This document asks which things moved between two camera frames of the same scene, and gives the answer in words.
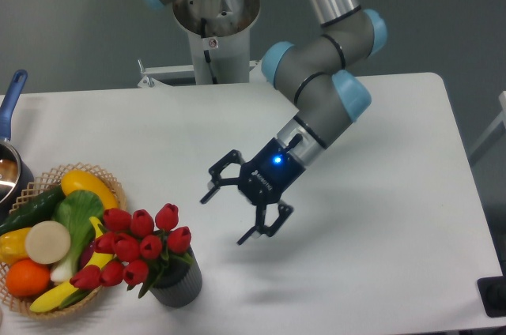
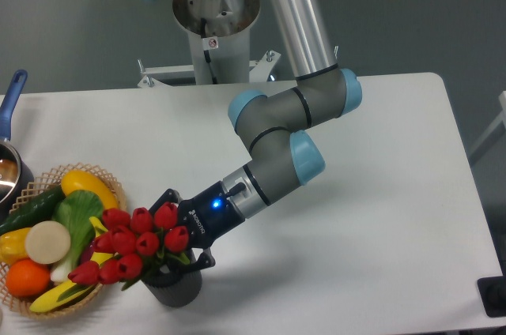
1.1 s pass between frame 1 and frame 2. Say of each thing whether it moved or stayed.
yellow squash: stayed
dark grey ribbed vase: stayed
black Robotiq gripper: moved
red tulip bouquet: stayed
